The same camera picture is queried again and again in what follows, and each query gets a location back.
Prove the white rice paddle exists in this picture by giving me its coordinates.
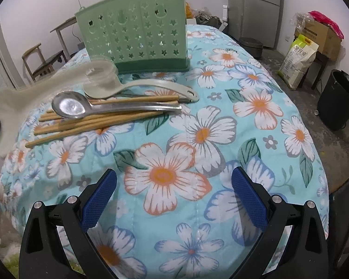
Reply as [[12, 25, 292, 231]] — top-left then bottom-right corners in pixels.
[[0, 57, 118, 158]]

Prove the grey metal spoon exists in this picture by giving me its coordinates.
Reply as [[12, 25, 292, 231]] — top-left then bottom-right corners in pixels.
[[51, 91, 182, 119]]

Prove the beige soup ladle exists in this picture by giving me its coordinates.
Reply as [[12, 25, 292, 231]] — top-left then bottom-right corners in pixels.
[[83, 78, 200, 103]]

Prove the floral blue tablecloth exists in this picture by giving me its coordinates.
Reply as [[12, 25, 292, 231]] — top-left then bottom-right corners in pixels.
[[0, 25, 329, 278]]

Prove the black trash bin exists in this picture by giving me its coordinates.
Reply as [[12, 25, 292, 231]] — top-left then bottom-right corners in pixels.
[[316, 69, 349, 131]]

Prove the wooden chair black seat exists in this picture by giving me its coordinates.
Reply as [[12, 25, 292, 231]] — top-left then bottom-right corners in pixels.
[[22, 43, 67, 82]]

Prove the yellow white rice bag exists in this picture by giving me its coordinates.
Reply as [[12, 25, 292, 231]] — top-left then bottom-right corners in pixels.
[[277, 34, 319, 90]]

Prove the cardboard box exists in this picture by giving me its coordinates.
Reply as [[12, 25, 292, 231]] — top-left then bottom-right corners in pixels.
[[294, 21, 342, 62]]

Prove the small black pot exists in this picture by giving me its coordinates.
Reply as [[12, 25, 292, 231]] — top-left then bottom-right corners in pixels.
[[239, 37, 263, 60]]

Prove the pink plastic bag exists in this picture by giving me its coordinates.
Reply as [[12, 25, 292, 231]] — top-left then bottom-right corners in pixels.
[[309, 11, 344, 40]]

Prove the green plastic utensil holder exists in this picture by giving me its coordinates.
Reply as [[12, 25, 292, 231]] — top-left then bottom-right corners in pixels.
[[75, 0, 190, 74]]

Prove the grey refrigerator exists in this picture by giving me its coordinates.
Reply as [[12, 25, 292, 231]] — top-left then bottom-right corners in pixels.
[[228, 0, 284, 49]]

